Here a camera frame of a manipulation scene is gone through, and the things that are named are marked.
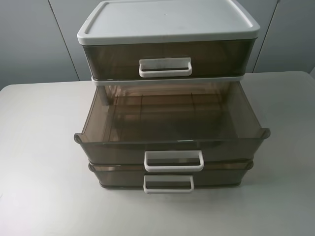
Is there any middle smoky brown drawer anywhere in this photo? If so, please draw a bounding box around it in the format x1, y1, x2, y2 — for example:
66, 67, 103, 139
74, 82, 270, 165

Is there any smoky brown drawer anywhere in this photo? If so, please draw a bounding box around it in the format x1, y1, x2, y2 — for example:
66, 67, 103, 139
88, 160, 253, 194
74, 82, 270, 165
83, 39, 254, 81

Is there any top smoky brown drawer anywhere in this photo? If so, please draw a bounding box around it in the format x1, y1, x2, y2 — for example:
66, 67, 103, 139
83, 39, 254, 81

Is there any bottom smoky brown drawer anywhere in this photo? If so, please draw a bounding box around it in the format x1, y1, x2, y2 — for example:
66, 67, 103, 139
88, 160, 253, 194

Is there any white drawer cabinet frame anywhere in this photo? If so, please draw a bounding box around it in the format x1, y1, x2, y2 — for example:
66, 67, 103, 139
77, 0, 261, 107

